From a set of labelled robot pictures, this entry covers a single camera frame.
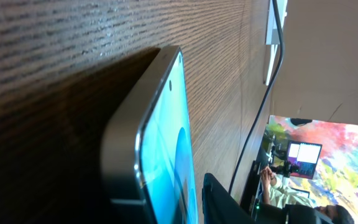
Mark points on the seated person in background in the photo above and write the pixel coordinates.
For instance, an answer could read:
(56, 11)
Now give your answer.
(279, 195)

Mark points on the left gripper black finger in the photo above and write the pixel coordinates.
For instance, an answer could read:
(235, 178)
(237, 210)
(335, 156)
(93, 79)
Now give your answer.
(218, 205)

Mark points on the blue Galaxy S25 smartphone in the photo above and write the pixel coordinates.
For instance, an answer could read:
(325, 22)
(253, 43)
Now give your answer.
(146, 155)

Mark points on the open laptop on desk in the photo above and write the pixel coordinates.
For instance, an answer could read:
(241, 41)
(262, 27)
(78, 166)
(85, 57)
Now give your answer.
(304, 155)

